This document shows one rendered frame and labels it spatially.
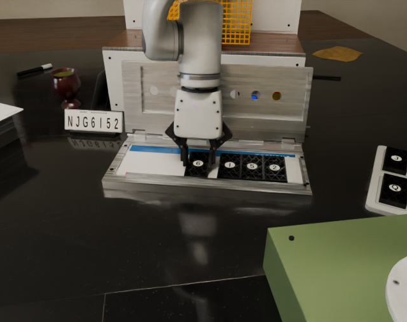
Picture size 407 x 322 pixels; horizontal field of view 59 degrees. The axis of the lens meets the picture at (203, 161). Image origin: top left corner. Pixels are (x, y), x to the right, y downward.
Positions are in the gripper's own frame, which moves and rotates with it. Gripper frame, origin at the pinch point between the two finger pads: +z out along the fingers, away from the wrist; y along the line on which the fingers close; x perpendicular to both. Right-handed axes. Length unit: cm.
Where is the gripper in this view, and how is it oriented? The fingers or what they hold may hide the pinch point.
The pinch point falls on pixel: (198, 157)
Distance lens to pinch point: 80.3
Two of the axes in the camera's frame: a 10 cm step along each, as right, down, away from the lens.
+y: 9.9, 0.6, -1.0
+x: 1.1, -3.5, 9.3
